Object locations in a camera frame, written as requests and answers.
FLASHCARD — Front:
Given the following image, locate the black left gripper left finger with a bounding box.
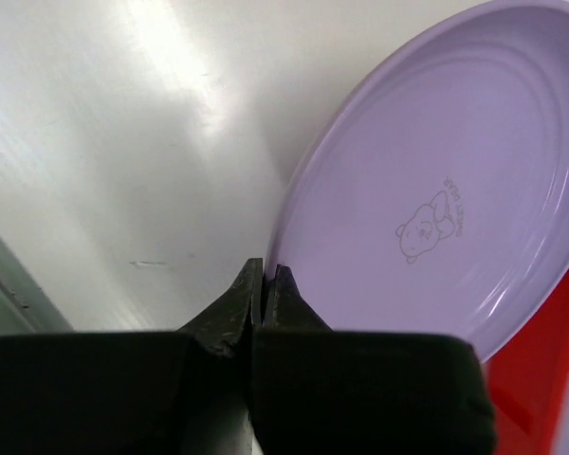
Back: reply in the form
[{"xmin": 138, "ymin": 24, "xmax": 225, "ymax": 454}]
[{"xmin": 0, "ymin": 259, "xmax": 262, "ymax": 454}]

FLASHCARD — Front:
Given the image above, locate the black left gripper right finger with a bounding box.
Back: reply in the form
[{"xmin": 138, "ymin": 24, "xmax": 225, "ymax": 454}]
[{"xmin": 251, "ymin": 266, "xmax": 496, "ymax": 454}]

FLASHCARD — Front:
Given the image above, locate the purple plate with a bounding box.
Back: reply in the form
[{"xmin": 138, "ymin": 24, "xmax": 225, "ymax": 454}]
[{"xmin": 266, "ymin": 1, "xmax": 569, "ymax": 360}]

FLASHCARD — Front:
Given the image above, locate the red plastic bin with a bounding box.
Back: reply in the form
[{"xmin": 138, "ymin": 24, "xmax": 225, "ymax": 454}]
[{"xmin": 487, "ymin": 270, "xmax": 569, "ymax": 454}]

